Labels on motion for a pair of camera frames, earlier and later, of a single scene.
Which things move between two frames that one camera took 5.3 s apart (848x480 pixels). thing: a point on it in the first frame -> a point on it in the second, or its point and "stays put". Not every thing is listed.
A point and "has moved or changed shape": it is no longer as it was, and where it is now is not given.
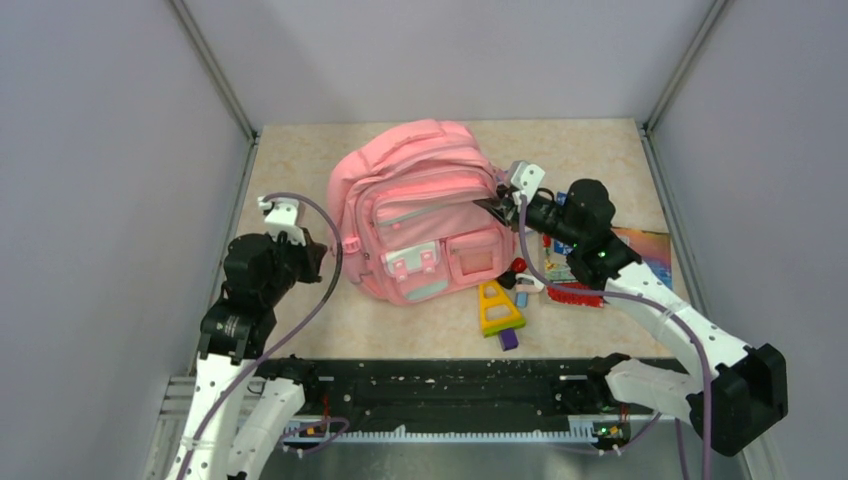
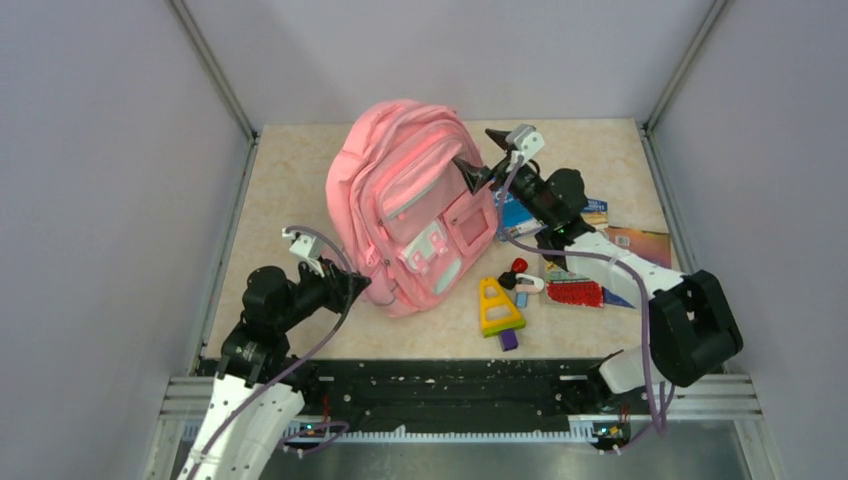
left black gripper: x=311 y=254 -> x=335 y=282
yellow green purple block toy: x=499 y=315 stays put
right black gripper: x=495 y=204 -> x=475 y=176
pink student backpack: x=404 y=218 has moved or changed shape
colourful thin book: x=653 y=248 stays put
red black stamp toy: x=508 y=279 stays put
